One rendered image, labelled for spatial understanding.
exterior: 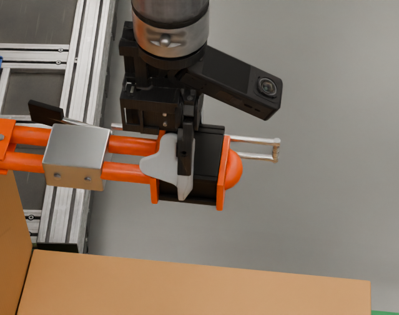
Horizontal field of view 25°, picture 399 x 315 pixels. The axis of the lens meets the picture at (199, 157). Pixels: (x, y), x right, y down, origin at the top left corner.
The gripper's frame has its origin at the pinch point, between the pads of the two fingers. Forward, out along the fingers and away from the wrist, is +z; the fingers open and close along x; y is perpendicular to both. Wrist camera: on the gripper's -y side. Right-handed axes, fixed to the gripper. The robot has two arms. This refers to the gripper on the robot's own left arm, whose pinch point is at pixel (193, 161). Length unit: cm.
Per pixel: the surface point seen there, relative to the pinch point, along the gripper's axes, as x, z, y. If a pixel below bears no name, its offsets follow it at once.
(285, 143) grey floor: -93, 107, -12
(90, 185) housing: 3.5, 2.0, 11.7
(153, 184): 4.7, -1.2, 3.9
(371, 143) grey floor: -96, 107, -35
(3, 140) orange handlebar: 0.7, -1.3, 22.3
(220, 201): 4.7, 0.8, -3.7
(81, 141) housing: -0.2, -1.4, 13.2
